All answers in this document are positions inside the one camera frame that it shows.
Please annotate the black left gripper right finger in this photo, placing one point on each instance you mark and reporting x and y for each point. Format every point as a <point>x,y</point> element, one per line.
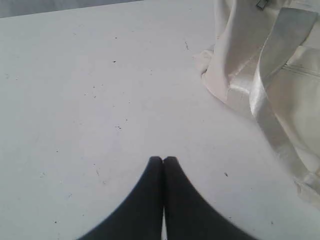
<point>187,214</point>

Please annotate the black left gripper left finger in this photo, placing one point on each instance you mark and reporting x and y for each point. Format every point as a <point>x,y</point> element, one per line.
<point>140,215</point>

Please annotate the cream canvas duffel bag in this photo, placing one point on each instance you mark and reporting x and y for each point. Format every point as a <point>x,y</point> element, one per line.
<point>265,64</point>

